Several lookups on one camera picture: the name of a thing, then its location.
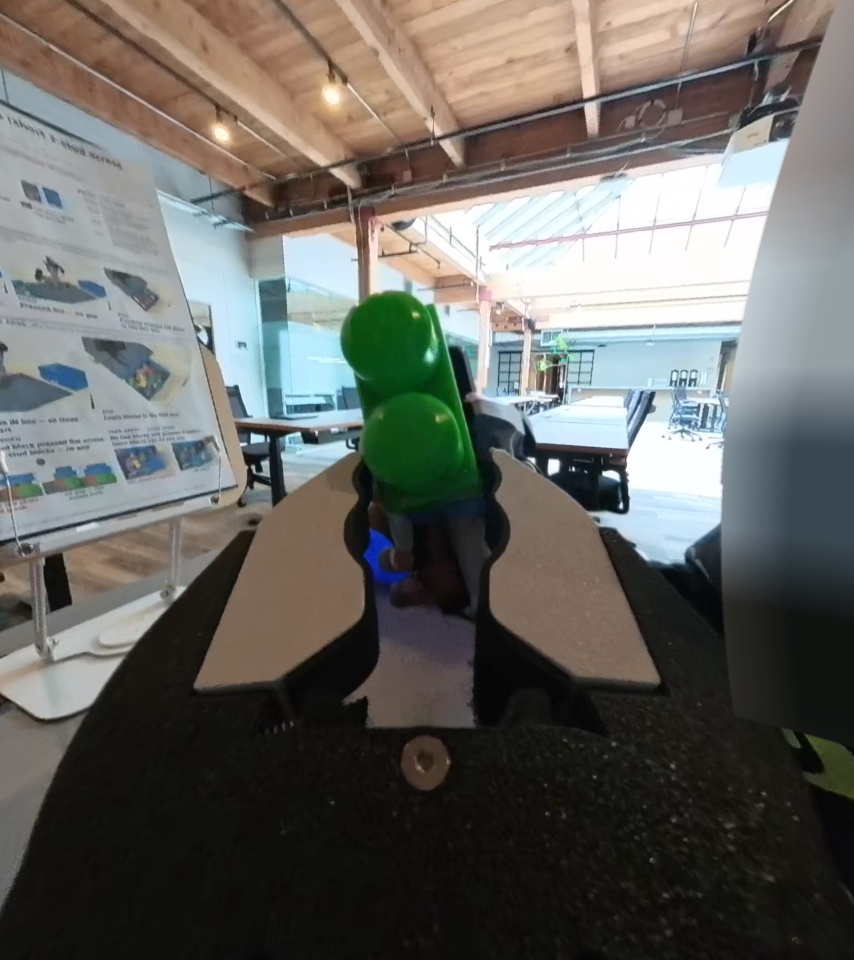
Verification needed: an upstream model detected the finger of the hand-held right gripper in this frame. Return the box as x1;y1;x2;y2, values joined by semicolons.
453;507;491;613

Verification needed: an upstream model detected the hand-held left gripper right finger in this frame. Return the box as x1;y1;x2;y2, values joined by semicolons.
475;447;662;691

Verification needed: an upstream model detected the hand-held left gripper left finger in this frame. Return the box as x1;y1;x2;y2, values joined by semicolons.
195;455;383;694

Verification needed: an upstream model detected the blue plastic storage bin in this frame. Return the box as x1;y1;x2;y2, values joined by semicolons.
364;528;413;589

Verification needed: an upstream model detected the green two-stud mega block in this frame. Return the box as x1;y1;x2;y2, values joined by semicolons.
340;291;488;519

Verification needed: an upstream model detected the row of background desks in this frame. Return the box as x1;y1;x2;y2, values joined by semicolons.
525;390;656;514

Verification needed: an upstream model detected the wooden background desk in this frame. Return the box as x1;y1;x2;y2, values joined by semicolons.
232;410;368;508

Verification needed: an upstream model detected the printed instruction sheet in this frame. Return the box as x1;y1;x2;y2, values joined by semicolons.
0;83;240;556

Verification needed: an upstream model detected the white ceiling projector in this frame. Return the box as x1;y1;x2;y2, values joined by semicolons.
720;98;803;189

